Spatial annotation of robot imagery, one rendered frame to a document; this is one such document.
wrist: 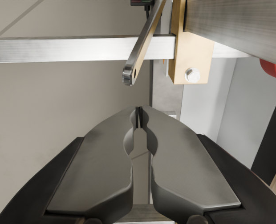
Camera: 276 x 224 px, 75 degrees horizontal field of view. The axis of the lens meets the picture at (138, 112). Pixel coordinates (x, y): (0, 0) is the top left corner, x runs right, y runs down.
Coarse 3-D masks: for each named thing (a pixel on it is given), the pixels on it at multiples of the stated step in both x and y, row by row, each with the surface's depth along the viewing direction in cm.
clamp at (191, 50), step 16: (176, 0) 23; (176, 16) 23; (176, 32) 23; (176, 48) 24; (192, 48) 24; (208, 48) 24; (176, 64) 25; (192, 64) 25; (208, 64) 25; (176, 80) 26
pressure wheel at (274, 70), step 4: (260, 60) 24; (264, 60) 23; (260, 64) 25; (264, 64) 23; (268, 64) 23; (272, 64) 22; (264, 68) 24; (268, 68) 23; (272, 68) 22; (268, 72) 24; (272, 72) 23
